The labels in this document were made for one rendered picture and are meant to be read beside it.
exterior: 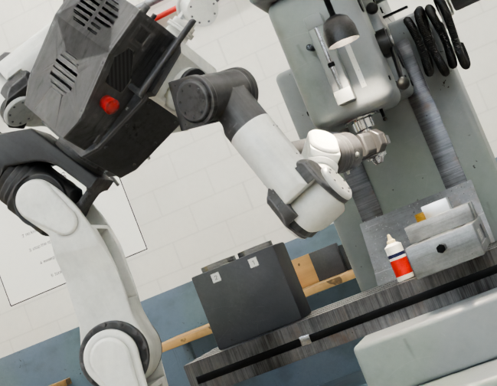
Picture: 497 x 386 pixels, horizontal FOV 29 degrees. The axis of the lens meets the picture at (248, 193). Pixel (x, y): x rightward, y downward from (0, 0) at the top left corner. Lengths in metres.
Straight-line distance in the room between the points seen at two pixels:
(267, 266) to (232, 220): 4.46
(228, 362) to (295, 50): 0.73
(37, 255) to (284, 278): 5.16
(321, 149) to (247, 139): 0.23
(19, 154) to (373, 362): 0.84
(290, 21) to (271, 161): 0.54
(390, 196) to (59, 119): 1.06
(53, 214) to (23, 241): 5.41
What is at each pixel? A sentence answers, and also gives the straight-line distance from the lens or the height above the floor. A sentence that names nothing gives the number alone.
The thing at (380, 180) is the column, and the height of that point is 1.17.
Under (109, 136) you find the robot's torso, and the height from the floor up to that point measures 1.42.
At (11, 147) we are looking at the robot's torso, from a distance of 2.02.
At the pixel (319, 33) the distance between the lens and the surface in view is 2.17.
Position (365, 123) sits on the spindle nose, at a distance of 2.24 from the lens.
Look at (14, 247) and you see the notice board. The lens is 7.41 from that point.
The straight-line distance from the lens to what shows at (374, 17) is 2.39.
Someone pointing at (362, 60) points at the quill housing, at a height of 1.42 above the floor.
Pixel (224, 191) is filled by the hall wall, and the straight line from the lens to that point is 6.73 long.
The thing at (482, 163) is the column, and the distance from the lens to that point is 2.60.
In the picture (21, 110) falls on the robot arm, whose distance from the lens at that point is 2.14.
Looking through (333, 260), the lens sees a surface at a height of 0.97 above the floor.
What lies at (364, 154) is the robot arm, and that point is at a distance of 2.16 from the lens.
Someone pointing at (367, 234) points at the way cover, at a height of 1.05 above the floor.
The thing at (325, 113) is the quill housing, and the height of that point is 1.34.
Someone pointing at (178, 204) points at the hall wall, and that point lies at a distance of 6.85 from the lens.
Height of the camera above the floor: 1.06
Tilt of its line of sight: 5 degrees up
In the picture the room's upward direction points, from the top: 22 degrees counter-clockwise
